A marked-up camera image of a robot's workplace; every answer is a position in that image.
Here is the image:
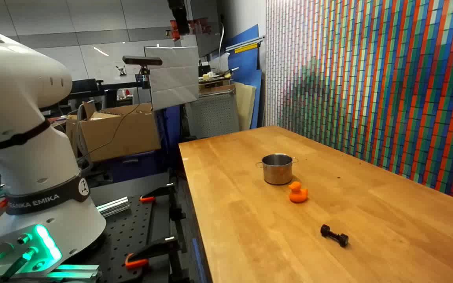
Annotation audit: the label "small steel pot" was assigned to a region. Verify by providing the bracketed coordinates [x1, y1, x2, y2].
[261, 152, 295, 187]

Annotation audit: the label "brown cardboard box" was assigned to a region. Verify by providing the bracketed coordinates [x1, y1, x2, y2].
[66, 102, 163, 165]

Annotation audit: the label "white translucent panel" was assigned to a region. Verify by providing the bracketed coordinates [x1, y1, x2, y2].
[141, 44, 201, 111]

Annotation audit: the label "orange-handled black clamp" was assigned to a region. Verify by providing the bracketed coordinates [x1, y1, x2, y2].
[122, 234, 182, 272]
[138, 182, 179, 206]

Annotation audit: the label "aluminium extrusion bar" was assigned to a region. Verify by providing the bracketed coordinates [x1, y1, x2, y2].
[94, 195, 132, 218]

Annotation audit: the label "blue upright board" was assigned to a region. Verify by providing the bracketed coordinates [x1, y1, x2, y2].
[226, 23, 265, 130]

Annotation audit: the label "black perforated mounting board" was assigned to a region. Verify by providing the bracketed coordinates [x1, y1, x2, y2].
[67, 187, 185, 283]

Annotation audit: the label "black toy wheel axle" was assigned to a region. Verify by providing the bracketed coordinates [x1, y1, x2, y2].
[319, 223, 350, 250]

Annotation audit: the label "black bar camera on stand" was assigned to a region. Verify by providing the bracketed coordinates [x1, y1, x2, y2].
[121, 53, 165, 85]

